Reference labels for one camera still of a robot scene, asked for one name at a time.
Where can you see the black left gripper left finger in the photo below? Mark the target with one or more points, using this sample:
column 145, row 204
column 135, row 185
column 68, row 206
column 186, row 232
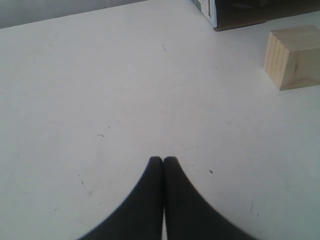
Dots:
column 140, row 215

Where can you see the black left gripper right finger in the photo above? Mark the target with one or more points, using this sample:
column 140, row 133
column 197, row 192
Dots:
column 188, row 216

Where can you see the light wooden cube block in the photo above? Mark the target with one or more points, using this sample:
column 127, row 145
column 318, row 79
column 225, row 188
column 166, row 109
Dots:
column 292, row 58

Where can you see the open printed cardboard box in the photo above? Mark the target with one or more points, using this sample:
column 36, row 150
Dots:
column 231, row 14

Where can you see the white backdrop curtain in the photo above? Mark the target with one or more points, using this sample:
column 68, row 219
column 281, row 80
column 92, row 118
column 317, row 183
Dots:
column 20, row 12

